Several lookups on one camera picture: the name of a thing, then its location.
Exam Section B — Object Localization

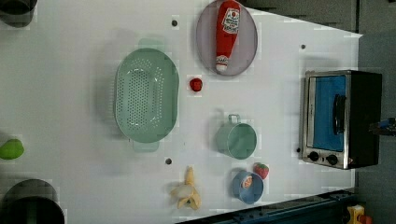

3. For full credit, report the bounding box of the black steel toaster oven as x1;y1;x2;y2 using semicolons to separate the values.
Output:
302;70;382;170

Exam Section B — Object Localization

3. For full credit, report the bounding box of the small red tomato toy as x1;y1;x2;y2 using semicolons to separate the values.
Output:
190;77;203;92

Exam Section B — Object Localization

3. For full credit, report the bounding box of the green metal pot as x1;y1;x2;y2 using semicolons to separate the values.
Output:
216;114;258;160

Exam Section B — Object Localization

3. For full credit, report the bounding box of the green plastic colander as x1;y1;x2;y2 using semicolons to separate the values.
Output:
114;38;179;152

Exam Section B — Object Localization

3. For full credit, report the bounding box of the red strawberry toy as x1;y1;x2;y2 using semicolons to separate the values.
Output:
253;162;269;179

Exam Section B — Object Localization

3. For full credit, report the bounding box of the orange slice toy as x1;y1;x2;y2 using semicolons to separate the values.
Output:
241;175;253;189

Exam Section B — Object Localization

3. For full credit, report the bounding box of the grey round plate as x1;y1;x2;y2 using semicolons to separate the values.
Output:
195;0;258;76

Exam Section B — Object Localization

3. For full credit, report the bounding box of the blue bowl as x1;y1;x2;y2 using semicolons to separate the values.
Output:
232;171;264;204

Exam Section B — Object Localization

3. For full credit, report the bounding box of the red ketchup bottle toy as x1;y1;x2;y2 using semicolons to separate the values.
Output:
216;0;241;73

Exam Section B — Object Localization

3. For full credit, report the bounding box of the green pear toy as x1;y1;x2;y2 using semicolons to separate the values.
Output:
0;139;24;160

